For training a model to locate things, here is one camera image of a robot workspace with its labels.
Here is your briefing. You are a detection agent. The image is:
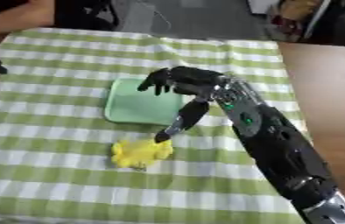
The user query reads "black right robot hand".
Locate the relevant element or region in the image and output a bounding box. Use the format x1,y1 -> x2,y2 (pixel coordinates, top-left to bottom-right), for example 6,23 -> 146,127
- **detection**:
136,66 -> 229,144

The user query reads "green square tray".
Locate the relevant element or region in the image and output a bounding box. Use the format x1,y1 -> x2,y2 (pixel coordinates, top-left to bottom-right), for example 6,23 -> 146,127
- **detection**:
103,77 -> 188,127

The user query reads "yellow flower-shaped toy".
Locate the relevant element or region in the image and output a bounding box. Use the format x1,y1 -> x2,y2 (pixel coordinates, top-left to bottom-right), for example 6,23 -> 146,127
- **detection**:
109,137 -> 176,172

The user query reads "bag with yellow contents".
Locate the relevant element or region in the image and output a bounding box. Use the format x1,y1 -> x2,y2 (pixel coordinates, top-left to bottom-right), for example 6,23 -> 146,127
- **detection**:
264,0 -> 335,43

